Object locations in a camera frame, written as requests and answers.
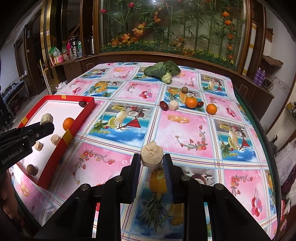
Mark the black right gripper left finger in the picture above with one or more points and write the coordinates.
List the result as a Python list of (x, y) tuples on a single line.
[(123, 187)]

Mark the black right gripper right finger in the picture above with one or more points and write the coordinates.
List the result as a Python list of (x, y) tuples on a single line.
[(181, 188)]

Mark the beige cake piece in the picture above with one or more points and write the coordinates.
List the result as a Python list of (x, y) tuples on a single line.
[(46, 118), (173, 105), (151, 155), (55, 139), (38, 146)]

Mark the brown round longan fruit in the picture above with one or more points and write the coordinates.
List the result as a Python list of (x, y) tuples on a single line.
[(31, 170)]

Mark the orange mandarin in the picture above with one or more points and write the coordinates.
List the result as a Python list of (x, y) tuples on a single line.
[(67, 123), (191, 102), (211, 109)]

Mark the dark red date fruit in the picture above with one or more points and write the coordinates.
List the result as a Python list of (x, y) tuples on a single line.
[(82, 104)]

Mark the left hand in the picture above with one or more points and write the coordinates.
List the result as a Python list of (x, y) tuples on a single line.
[(10, 206)]

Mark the red rimmed white tray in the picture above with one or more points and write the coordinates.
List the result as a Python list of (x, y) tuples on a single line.
[(69, 112)]

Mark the colourful fruit print tablecloth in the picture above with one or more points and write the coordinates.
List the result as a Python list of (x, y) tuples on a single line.
[(229, 148)]

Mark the small brown longan fruit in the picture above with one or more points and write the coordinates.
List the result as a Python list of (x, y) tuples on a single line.
[(184, 90)]

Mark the bottles on left shelf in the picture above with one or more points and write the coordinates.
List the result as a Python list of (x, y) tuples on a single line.
[(75, 49)]

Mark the green leafy bok choy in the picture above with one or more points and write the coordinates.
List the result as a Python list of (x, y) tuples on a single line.
[(163, 70)]

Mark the purple bottles on shelf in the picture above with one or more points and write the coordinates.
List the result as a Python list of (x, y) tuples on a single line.
[(259, 77)]

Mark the glass plant display cabinet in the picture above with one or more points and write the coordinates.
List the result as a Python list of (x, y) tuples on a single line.
[(212, 31)]

